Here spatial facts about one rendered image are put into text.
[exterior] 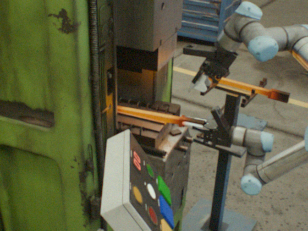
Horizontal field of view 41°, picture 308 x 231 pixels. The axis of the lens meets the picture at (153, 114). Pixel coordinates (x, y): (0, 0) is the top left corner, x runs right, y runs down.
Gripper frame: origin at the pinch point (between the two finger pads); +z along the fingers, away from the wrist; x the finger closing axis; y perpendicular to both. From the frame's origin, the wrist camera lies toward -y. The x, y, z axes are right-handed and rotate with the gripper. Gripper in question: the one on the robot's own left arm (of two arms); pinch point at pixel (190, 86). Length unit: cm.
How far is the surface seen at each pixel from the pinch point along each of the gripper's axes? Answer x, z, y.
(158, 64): 2.3, 1.7, -14.1
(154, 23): -2.8, -13.2, -21.7
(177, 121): 12.9, 24.5, 3.3
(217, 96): 241, 130, 20
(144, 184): -42.9, 10.5, 6.6
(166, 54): 10.1, 0.5, -14.7
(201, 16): 371, 121, -50
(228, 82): 62, 21, 12
